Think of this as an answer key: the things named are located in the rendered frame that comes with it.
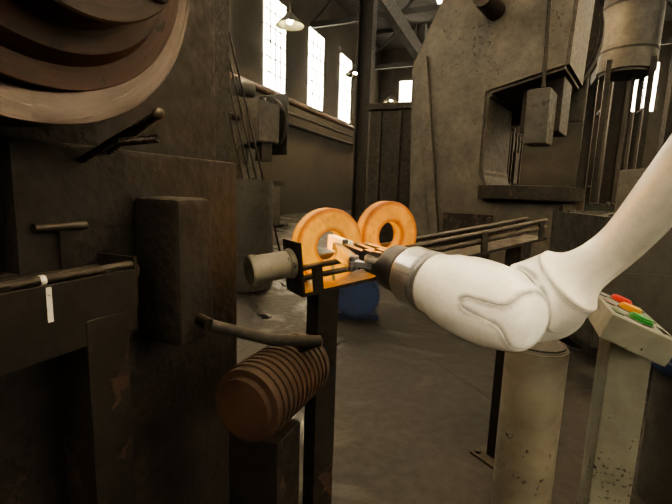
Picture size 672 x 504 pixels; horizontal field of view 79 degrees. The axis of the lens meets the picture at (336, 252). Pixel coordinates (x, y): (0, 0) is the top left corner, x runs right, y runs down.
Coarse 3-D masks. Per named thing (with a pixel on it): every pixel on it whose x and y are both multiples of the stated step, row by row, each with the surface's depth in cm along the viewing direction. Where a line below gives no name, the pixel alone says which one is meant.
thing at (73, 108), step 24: (168, 48) 58; (144, 72) 55; (168, 72) 59; (0, 96) 40; (24, 96) 42; (48, 96) 44; (72, 96) 47; (96, 96) 49; (120, 96) 52; (144, 96) 55; (24, 120) 42; (48, 120) 44; (72, 120) 47; (96, 120) 50
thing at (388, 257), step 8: (392, 248) 64; (400, 248) 64; (368, 256) 68; (384, 256) 64; (392, 256) 63; (376, 264) 65; (384, 264) 63; (392, 264) 62; (376, 272) 65; (384, 272) 63; (384, 280) 63
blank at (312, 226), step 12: (312, 216) 80; (324, 216) 82; (336, 216) 83; (348, 216) 85; (300, 228) 80; (312, 228) 81; (324, 228) 82; (336, 228) 84; (348, 228) 85; (300, 240) 80; (312, 240) 81; (360, 240) 87; (312, 252) 82; (336, 264) 85; (336, 276) 85
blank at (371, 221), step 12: (372, 204) 91; (384, 204) 89; (396, 204) 91; (360, 216) 90; (372, 216) 88; (384, 216) 90; (396, 216) 92; (408, 216) 93; (360, 228) 88; (372, 228) 88; (396, 228) 94; (408, 228) 94; (372, 240) 89; (396, 240) 95; (408, 240) 94
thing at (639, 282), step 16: (560, 224) 238; (576, 224) 217; (592, 224) 199; (560, 240) 237; (576, 240) 216; (656, 256) 186; (624, 272) 189; (640, 272) 188; (656, 272) 187; (608, 288) 191; (624, 288) 190; (640, 288) 189; (656, 288) 188; (640, 304) 190; (656, 304) 189; (656, 320) 190; (576, 336) 212; (592, 336) 196; (592, 352) 214
